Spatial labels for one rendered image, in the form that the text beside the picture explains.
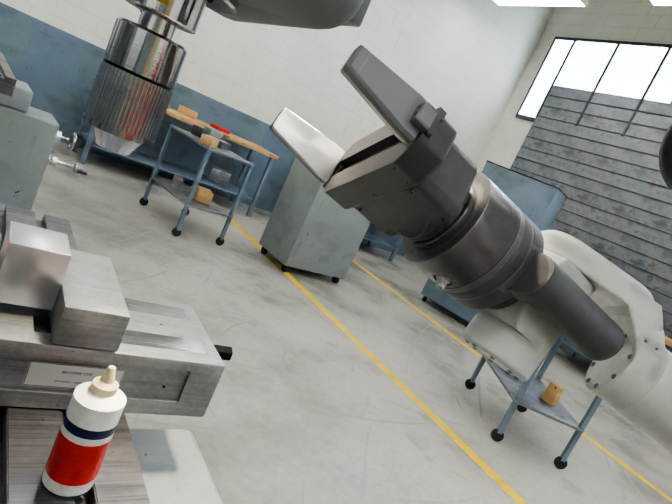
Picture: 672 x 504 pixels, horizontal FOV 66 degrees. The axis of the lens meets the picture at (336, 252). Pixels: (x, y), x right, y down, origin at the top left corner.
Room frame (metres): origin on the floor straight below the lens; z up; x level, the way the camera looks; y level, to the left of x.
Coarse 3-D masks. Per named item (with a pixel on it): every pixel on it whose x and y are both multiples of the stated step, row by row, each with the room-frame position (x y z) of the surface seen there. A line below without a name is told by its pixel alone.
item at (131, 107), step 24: (120, 48) 0.32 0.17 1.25; (144, 48) 0.32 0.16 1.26; (120, 72) 0.32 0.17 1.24; (144, 72) 0.33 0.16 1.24; (168, 72) 0.34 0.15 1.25; (96, 96) 0.33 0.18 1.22; (120, 96) 0.32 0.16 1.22; (144, 96) 0.33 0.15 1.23; (168, 96) 0.35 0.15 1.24; (96, 120) 0.32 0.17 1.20; (120, 120) 0.32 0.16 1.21; (144, 120) 0.33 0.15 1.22; (144, 144) 0.34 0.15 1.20
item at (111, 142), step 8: (96, 128) 0.33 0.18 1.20; (96, 136) 0.34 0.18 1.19; (104, 136) 0.33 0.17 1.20; (112, 136) 0.33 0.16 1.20; (104, 144) 0.33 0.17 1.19; (112, 144) 0.33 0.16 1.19; (120, 144) 0.34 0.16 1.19; (128, 144) 0.34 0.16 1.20; (136, 144) 0.34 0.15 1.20; (120, 152) 0.34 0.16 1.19; (128, 152) 0.34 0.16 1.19
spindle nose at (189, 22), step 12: (132, 0) 0.32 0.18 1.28; (144, 0) 0.32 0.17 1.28; (168, 0) 0.33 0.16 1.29; (180, 0) 0.33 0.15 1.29; (192, 0) 0.34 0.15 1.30; (204, 0) 0.35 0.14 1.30; (156, 12) 0.33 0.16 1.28; (168, 12) 0.33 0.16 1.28; (180, 12) 0.33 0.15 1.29; (192, 12) 0.34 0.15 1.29; (180, 24) 0.33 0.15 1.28; (192, 24) 0.34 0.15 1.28
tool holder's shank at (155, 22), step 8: (144, 8) 0.33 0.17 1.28; (144, 16) 0.34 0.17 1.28; (152, 16) 0.33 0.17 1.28; (160, 16) 0.33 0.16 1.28; (144, 24) 0.34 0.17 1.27; (152, 24) 0.33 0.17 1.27; (160, 24) 0.34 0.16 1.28; (168, 24) 0.34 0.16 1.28; (176, 24) 0.34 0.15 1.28; (160, 32) 0.34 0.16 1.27; (168, 32) 0.34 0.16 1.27
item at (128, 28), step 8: (120, 24) 0.33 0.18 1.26; (128, 24) 0.32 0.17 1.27; (136, 24) 0.32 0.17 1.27; (120, 32) 0.32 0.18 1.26; (128, 32) 0.32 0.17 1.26; (136, 32) 0.32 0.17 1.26; (144, 32) 0.32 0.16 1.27; (152, 32) 0.33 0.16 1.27; (136, 40) 0.32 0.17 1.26; (144, 40) 0.32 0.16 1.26; (152, 40) 0.33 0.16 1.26; (160, 40) 0.33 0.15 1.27; (168, 40) 0.33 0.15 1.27; (152, 48) 0.33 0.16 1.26; (160, 48) 0.33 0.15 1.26; (168, 48) 0.33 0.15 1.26; (176, 48) 0.34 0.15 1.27; (184, 48) 0.35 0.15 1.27; (168, 56) 0.33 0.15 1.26; (176, 56) 0.34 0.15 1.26; (184, 56) 0.35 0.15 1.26
